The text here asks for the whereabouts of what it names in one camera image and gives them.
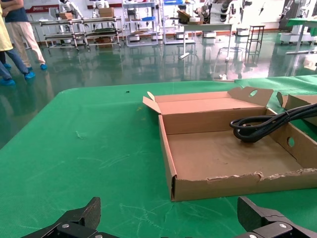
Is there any green covered background table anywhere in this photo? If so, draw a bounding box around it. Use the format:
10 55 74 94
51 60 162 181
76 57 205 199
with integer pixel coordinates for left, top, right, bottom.
286 17 317 55

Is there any person in yellow gown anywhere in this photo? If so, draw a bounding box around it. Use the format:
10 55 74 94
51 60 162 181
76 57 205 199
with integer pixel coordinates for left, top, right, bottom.
0 0 36 87

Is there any white humanoid robot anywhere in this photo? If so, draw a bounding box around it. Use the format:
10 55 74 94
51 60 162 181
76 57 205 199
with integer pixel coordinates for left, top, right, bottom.
92 0 109 17
58 0 84 19
198 0 234 24

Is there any black power cord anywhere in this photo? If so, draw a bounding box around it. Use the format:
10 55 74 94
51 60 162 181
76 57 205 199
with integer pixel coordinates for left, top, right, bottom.
229 103 317 144

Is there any metal rack table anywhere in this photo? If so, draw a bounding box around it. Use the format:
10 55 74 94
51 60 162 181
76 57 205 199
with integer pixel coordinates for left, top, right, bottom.
83 16 124 49
39 17 86 52

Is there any wide shallow cardboard box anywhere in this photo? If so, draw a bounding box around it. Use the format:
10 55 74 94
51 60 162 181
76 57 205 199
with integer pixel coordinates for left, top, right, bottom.
143 86 317 202

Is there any white metal shelf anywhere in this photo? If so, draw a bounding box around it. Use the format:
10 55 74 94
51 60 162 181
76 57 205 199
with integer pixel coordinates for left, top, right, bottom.
158 0 199 45

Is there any white machine base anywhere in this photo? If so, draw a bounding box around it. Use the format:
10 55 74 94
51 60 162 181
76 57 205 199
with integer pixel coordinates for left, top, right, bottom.
279 32 313 46

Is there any green table cloth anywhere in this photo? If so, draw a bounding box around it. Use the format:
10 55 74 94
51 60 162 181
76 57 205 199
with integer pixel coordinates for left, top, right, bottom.
0 74 317 238

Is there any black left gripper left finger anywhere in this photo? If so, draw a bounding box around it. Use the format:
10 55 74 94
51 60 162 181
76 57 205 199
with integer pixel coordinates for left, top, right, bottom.
22 196 109 238

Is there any man in dark blue shirt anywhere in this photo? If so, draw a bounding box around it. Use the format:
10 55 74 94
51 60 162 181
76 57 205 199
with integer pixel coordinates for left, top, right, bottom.
1 0 48 71

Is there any grey table with white leg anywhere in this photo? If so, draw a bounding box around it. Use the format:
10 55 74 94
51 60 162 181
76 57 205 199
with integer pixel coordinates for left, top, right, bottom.
178 22 235 60

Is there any deep cardboard cable box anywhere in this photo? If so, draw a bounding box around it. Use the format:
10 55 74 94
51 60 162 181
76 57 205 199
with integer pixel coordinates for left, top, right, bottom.
276 91 317 126

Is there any red white wall poster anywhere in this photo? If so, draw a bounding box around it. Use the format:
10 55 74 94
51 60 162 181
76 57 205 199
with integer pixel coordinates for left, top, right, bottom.
24 0 60 14

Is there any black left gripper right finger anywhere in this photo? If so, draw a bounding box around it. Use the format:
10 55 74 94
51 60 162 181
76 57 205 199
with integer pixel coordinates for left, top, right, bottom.
235 195 317 238

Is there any white shelf with blue tray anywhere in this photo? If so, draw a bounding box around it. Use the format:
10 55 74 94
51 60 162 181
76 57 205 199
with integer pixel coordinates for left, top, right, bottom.
123 0 164 47

